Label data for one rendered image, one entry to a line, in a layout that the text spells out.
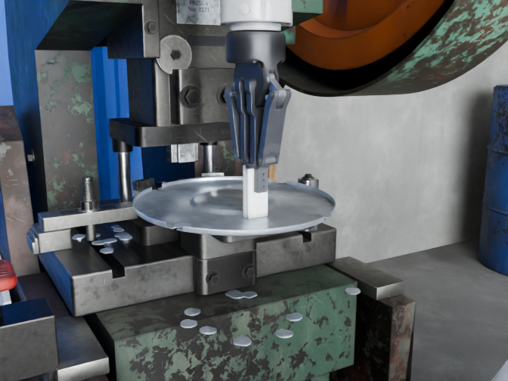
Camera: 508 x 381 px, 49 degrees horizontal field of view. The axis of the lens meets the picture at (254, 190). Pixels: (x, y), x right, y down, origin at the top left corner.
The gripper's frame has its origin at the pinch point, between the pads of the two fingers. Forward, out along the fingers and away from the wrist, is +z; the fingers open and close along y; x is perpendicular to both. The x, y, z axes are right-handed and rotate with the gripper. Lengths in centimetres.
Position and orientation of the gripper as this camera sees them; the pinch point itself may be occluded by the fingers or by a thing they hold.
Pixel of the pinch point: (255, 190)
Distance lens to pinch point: 73.5
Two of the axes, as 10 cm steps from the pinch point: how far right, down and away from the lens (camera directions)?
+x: 8.6, -1.1, 5.0
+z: 0.0, 9.8, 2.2
